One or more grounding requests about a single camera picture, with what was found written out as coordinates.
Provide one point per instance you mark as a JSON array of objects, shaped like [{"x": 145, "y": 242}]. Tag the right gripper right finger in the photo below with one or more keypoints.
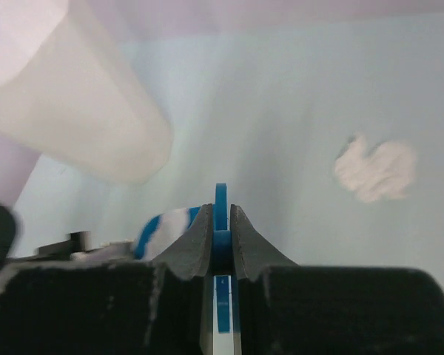
[{"x": 252, "y": 253}]

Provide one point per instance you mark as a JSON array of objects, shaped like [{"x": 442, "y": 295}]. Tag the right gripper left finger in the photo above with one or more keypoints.
[{"x": 190, "y": 255}]

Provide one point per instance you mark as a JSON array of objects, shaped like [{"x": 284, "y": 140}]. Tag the blue dustpan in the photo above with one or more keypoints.
[{"x": 162, "y": 231}]

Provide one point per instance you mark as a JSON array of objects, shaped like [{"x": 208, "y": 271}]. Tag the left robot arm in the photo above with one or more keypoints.
[{"x": 71, "y": 249}]

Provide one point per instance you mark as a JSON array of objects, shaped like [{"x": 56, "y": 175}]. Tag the paper scrap far right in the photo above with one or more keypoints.
[{"x": 386, "y": 172}]

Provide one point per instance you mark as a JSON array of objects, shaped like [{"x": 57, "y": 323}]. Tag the white faceted bin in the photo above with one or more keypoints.
[{"x": 67, "y": 91}]

